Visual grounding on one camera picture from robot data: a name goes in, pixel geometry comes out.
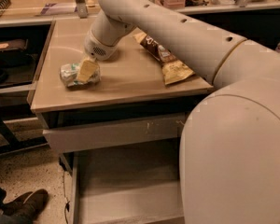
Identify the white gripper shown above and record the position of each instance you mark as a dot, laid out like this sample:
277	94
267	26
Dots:
97	49

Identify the silver green 7up can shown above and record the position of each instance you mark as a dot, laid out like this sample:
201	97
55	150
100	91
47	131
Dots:
74	74

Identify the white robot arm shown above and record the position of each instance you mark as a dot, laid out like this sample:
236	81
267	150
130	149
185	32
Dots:
230	144

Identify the grey drawer cabinet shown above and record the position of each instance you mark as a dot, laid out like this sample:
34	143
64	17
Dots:
131	85

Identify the closed top drawer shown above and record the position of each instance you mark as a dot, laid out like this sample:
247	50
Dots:
115	133

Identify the open middle drawer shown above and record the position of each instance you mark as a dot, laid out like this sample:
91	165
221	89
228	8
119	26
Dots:
132	184

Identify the brown yellow chip bag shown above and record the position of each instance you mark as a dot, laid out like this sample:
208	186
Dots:
173	70

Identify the black metal stand leg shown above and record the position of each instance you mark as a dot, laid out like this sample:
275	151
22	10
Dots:
13	143

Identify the dark brown right shoe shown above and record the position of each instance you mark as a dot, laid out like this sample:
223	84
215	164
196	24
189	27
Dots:
32	206

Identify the dark brown shoe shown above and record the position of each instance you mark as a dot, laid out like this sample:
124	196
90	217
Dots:
32	206
11	207

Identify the dark brown left shoe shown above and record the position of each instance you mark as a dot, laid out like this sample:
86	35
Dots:
11	207

